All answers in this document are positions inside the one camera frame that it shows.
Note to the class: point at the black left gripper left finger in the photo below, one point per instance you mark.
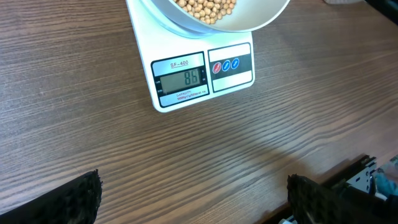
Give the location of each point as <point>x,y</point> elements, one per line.
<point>77,201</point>

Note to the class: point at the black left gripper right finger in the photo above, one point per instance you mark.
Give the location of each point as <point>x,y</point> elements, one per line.
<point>313,203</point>

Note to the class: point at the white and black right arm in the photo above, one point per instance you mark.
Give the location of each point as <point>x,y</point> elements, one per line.
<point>386,7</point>

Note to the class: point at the white digital kitchen scale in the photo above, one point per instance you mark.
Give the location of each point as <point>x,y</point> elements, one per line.
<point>184,67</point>

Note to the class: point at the white round bowl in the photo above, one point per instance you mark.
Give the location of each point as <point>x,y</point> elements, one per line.
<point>247,16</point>

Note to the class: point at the soybeans in white bowl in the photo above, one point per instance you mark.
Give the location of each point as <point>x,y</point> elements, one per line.
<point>207,11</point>

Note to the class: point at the clear plastic container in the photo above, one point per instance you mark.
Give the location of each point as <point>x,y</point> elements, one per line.
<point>342,1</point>

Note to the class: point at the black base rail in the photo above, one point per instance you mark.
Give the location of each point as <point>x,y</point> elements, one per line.
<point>360,174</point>

